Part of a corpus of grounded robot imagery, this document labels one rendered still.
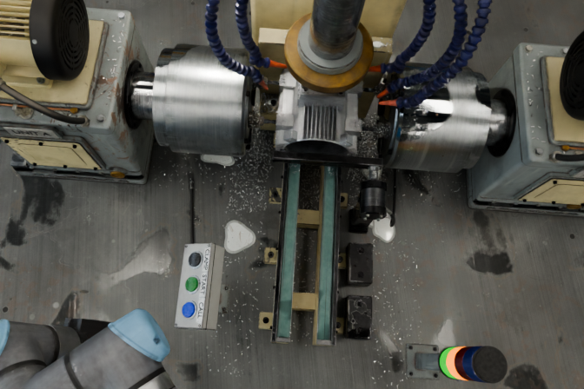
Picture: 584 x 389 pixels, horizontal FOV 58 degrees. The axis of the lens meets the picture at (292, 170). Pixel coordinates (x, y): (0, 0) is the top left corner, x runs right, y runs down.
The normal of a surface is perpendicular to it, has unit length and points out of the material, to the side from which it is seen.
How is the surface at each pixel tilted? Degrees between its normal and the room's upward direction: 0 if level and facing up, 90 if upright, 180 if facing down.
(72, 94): 0
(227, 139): 65
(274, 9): 90
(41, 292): 0
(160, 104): 36
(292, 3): 90
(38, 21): 25
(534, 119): 0
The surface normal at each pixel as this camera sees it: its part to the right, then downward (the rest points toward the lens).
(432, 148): -0.03, 0.62
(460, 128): 0.00, 0.28
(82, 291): 0.04, -0.33
